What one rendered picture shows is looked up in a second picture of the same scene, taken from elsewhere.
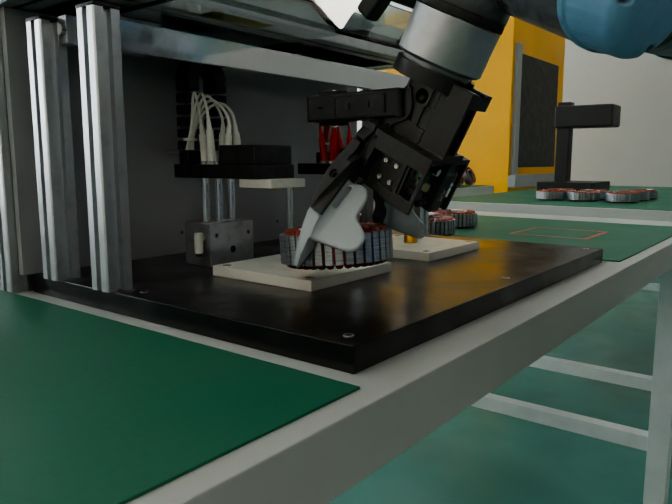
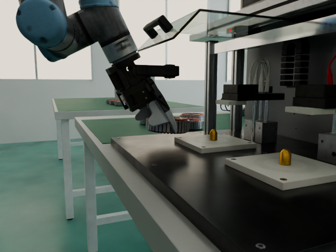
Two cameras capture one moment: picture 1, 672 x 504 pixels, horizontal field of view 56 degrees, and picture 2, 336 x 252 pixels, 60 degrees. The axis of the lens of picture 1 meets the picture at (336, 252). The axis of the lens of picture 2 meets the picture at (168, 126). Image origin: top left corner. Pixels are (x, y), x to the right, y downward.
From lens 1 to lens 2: 1.18 m
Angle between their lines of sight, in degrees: 118
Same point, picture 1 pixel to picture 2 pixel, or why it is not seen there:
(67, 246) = (234, 118)
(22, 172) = not seen: hidden behind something
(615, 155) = not seen: outside the picture
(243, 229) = (257, 126)
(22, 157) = not seen: hidden behind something
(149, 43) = (219, 48)
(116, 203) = (208, 103)
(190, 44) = (229, 44)
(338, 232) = (142, 114)
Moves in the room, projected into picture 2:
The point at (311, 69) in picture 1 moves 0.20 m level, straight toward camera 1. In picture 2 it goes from (286, 34) to (197, 40)
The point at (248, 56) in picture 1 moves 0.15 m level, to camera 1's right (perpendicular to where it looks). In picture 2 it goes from (250, 40) to (231, 31)
